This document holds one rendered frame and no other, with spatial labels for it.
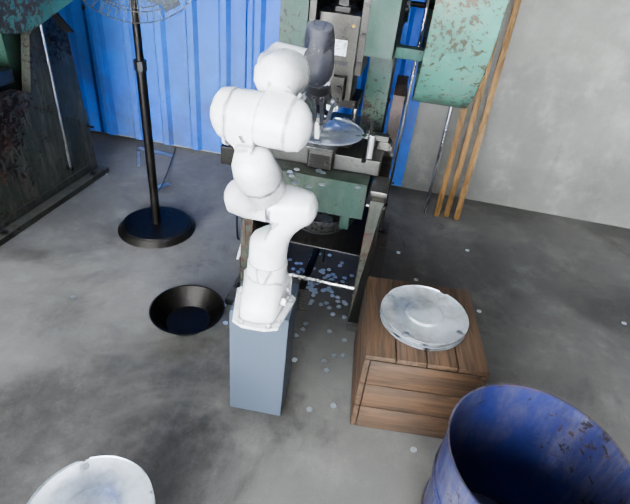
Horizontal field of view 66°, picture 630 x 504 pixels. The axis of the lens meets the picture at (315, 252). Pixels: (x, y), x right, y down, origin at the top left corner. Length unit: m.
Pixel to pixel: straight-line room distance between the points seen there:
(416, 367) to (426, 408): 0.20
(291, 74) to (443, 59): 0.58
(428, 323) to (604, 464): 0.59
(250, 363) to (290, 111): 0.88
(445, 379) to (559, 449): 0.35
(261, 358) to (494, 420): 0.70
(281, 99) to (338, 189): 0.83
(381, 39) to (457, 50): 0.34
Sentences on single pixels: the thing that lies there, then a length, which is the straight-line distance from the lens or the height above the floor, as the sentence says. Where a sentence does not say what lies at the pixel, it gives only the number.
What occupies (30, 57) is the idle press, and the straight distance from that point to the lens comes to 2.82.
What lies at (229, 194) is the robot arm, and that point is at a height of 0.81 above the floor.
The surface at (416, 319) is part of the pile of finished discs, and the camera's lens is 1.63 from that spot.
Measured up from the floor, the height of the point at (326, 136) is 0.78.
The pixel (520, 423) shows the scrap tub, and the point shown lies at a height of 0.35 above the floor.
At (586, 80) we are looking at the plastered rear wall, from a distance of 3.20.
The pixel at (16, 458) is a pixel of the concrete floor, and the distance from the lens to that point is 1.83.
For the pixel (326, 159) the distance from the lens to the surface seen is 1.83.
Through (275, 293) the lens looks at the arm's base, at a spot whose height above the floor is 0.53.
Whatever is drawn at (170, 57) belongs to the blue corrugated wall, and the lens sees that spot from 3.41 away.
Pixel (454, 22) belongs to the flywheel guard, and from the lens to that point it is 1.46.
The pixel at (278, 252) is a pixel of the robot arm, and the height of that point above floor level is 0.65.
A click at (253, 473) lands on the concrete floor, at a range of 1.66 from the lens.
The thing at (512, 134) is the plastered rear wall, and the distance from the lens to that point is 3.21.
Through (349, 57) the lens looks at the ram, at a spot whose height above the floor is 1.04.
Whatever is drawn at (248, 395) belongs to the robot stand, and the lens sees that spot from 1.72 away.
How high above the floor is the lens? 1.43
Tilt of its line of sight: 35 degrees down
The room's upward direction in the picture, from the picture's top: 7 degrees clockwise
